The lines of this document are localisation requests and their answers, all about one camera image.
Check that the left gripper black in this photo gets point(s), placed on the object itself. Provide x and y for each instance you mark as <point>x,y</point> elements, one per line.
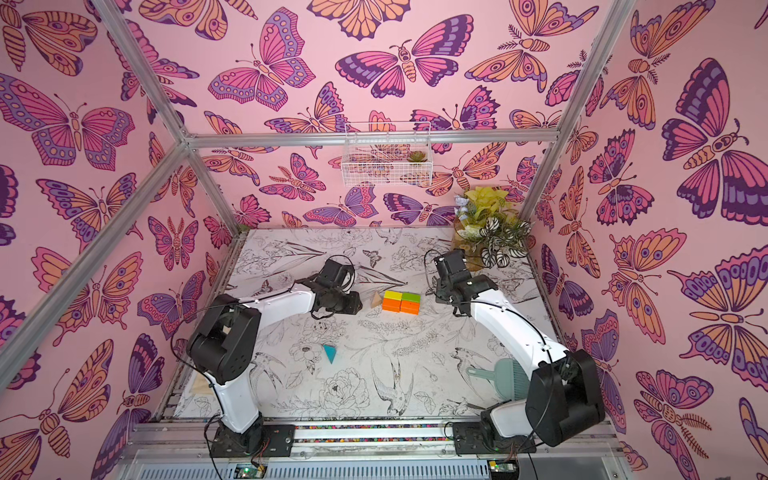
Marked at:
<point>355,304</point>

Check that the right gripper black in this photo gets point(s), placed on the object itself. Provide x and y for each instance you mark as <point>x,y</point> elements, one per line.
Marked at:
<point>447,290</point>

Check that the orange small block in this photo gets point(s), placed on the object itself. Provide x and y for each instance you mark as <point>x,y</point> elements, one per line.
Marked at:
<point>391,305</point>

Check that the yellow block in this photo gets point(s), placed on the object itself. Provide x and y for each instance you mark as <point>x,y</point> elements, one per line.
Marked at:
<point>393,295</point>

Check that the green rectangular block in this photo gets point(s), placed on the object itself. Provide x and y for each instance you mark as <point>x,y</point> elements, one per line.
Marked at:
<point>411,297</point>

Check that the teal triangle block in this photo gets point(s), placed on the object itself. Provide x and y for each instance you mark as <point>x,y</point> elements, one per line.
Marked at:
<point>330,352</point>

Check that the orange long rectangular block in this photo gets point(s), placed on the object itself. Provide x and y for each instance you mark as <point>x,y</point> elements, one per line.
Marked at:
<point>409,307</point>

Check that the natural wood triangle block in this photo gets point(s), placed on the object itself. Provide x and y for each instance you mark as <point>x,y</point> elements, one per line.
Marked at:
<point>376,300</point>

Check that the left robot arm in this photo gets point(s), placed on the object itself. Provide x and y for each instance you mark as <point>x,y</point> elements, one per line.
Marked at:
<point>222,346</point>

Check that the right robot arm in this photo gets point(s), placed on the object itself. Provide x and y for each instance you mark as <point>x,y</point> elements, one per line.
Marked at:
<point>564,396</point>

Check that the amber glass vase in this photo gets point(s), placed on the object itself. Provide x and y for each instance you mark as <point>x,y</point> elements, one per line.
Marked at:
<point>474,259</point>

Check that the artificial plant bouquet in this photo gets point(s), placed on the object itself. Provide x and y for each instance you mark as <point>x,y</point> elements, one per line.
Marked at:
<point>485,219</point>

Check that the small succulent in basket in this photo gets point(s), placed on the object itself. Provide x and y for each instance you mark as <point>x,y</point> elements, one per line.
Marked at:
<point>417,156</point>

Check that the green circuit board right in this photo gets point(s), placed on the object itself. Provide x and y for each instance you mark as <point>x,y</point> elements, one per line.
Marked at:
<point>506,470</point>

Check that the green circuit board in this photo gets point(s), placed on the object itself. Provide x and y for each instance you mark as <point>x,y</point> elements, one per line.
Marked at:
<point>506,470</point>
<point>249,472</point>

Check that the green circuit board left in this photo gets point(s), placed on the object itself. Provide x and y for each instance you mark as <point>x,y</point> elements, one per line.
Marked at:
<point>249,472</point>

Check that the white wire basket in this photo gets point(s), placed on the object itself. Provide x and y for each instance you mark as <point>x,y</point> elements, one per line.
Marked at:
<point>386,164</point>

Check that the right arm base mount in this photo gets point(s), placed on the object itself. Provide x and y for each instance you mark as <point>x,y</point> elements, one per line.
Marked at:
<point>477,438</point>

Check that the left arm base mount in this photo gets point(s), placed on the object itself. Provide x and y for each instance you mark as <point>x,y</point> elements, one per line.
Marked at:
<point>271,440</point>

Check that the aluminium frame back bar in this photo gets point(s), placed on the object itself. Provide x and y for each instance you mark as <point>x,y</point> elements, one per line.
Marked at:
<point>402,137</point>

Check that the aluminium front rail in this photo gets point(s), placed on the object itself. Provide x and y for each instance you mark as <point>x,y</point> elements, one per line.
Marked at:
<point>186,440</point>

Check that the aluminium frame left diagonal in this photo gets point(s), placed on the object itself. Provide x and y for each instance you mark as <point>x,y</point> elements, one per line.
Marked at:
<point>29,336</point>

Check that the aluminium frame right post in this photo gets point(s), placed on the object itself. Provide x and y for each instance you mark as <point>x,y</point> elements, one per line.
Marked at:
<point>576,102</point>

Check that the aluminium frame post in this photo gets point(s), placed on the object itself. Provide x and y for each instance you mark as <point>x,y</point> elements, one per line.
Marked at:
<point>113,21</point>
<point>576,102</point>

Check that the aluminium frame left post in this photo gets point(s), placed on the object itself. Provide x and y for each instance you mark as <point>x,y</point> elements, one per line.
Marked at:
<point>113,21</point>

